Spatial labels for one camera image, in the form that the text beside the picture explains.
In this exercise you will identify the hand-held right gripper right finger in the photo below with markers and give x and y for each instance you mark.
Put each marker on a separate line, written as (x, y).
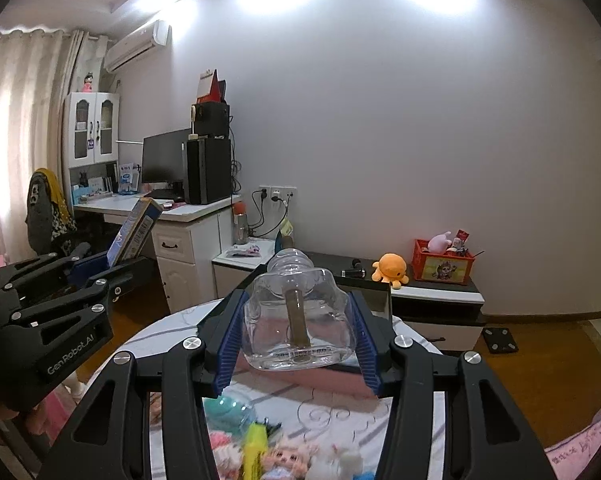
(368, 345)

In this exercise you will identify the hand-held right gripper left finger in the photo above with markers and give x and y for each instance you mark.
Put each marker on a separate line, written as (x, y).
(230, 345)

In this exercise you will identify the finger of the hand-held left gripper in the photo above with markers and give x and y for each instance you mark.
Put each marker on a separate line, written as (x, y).
(88, 266)
(130, 272)

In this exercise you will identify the blue long cardboard box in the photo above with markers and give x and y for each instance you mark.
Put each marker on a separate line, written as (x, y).
(138, 225)

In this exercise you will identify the clear plastic bottle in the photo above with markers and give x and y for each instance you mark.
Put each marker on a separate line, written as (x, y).
(280, 320)

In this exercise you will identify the pink and black storage box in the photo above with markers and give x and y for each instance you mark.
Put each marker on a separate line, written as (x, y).
(320, 380)

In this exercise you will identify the teal round container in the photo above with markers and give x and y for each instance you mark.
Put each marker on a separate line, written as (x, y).
(228, 410)

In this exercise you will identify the pink fluffy item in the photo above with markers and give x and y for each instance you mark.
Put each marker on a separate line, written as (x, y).
(225, 445)

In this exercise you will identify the yellow highlighter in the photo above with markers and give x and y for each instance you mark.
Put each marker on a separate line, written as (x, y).
(255, 452)

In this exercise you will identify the white round figure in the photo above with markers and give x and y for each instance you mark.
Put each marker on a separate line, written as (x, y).
(338, 465)

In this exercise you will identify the big-eyed doll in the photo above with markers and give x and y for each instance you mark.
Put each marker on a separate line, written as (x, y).
(288, 462)

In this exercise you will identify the pink quilt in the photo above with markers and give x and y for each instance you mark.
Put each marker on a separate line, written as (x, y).
(63, 410)

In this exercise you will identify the black office chair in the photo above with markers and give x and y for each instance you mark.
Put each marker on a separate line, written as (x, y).
(43, 240)

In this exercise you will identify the white desk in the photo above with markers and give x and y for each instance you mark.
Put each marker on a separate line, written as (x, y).
(190, 255)

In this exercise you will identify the small white cabinet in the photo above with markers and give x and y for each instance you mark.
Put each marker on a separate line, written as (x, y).
(230, 275)

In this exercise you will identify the black and white low cabinet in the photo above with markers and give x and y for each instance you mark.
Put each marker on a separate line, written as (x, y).
(430, 305)

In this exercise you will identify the chair with draped clothes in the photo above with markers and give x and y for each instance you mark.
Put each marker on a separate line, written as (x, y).
(50, 195)

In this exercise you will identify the orange octopus plush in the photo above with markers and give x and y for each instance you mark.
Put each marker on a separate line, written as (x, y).
(390, 267)

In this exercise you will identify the black keyboard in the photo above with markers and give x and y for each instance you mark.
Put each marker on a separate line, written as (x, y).
(163, 194)

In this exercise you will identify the purple packet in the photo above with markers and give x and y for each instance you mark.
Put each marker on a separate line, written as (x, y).
(243, 251)

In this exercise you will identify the blue and white package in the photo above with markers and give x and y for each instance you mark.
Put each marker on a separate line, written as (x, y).
(129, 177)

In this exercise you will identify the red plastic crate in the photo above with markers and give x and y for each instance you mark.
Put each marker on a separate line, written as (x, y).
(443, 270)

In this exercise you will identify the black computer monitor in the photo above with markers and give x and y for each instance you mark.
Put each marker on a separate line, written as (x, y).
(163, 157)

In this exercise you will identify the water bottle with red cap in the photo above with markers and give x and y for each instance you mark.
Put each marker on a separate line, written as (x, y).
(240, 225)

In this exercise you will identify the pink plush toy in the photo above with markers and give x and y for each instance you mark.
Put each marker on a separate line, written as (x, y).
(438, 244)

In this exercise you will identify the colourful snack bag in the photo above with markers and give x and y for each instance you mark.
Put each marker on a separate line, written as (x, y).
(286, 232)

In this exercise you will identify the black computer tower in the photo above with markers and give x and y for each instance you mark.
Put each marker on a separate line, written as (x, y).
(208, 170)

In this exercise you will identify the black floor scale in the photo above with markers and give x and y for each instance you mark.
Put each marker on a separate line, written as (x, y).
(500, 340)

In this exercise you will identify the red packet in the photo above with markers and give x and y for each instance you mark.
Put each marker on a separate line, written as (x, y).
(462, 236)

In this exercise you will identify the white glass-door cabinet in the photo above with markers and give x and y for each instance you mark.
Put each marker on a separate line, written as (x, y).
(93, 102)

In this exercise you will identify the beige curtain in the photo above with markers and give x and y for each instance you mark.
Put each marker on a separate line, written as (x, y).
(15, 110)

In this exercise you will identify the black speaker box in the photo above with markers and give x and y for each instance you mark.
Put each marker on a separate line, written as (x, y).
(213, 120)

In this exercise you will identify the pink figurine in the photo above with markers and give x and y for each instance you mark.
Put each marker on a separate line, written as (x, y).
(88, 82)

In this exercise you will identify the red desk calendar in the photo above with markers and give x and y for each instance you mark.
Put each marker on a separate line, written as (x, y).
(210, 87)

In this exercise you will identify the white air conditioner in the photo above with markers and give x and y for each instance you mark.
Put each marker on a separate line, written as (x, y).
(135, 45)

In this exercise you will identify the pink printed bed sheet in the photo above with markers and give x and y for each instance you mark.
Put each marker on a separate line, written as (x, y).
(585, 450)

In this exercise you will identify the white wall socket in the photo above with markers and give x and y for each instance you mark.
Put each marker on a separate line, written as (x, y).
(278, 194)

